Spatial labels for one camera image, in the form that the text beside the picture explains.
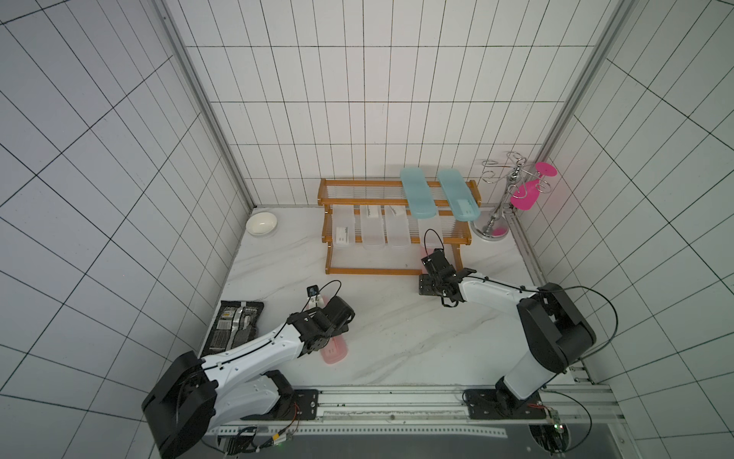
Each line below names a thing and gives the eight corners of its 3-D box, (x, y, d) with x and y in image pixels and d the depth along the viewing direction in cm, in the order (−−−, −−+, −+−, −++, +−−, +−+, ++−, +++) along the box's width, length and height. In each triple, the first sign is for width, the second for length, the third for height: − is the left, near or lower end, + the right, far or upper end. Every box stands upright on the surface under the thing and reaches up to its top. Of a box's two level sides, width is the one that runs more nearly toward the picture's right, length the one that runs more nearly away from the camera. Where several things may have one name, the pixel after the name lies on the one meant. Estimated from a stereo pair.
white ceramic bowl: (246, 237, 110) (243, 231, 107) (253, 218, 117) (250, 211, 114) (275, 237, 110) (272, 231, 107) (281, 218, 117) (278, 211, 114)
